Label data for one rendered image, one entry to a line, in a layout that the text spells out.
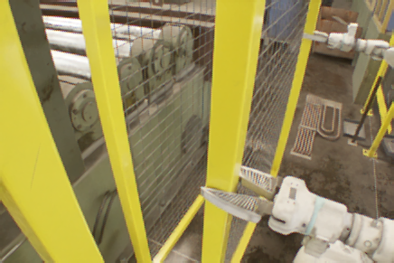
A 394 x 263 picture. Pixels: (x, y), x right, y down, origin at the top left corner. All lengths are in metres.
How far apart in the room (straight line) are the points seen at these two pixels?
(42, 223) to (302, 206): 0.38
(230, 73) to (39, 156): 0.25
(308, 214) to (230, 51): 0.29
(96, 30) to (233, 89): 0.38
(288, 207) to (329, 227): 0.07
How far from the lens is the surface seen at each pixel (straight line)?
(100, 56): 0.68
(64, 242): 0.31
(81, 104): 1.29
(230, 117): 0.40
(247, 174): 0.54
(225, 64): 0.37
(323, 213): 0.49
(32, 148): 0.23
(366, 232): 0.51
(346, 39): 1.49
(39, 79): 1.07
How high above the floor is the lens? 1.81
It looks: 37 degrees down
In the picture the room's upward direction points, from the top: 1 degrees clockwise
